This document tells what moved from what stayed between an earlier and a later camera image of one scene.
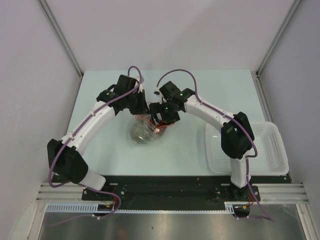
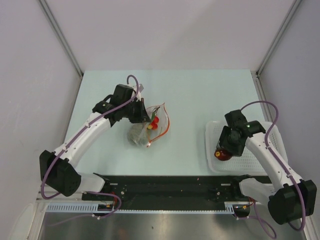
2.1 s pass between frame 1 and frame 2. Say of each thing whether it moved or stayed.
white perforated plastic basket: stayed
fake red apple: moved
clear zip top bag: stayed
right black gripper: moved
